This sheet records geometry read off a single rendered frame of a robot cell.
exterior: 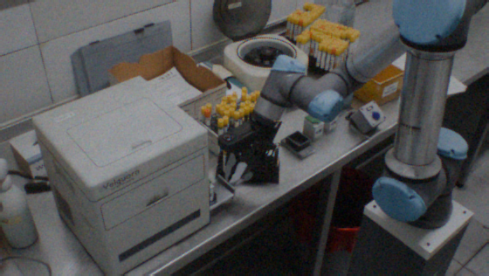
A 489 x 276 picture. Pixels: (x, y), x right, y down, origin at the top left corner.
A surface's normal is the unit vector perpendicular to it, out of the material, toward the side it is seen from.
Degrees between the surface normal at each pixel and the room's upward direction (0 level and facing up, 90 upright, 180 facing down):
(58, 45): 90
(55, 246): 0
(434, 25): 83
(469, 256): 0
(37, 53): 90
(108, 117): 0
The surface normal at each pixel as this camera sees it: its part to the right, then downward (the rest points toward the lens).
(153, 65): 0.63, 0.47
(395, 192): -0.67, 0.55
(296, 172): 0.03, -0.77
